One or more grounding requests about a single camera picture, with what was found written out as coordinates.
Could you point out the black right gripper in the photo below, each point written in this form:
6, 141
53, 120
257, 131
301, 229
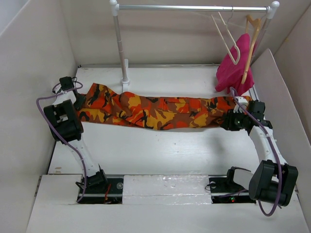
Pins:
227, 123

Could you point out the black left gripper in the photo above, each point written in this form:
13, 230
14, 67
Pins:
81, 99

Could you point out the orange camouflage trousers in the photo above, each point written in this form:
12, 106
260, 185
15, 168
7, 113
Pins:
104, 106

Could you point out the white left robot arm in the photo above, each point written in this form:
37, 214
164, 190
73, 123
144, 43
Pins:
67, 128

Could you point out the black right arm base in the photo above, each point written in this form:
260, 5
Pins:
230, 188

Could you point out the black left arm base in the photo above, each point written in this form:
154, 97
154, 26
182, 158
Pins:
110, 194

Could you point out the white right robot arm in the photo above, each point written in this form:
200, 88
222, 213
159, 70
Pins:
274, 179

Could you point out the wooden hanger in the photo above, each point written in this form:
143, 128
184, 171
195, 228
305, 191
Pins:
255, 23

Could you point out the pink garment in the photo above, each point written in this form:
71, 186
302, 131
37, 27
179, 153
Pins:
230, 75

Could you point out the white metal clothes rack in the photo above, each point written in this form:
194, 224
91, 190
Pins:
115, 8

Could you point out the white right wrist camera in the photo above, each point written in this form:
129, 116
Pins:
241, 104

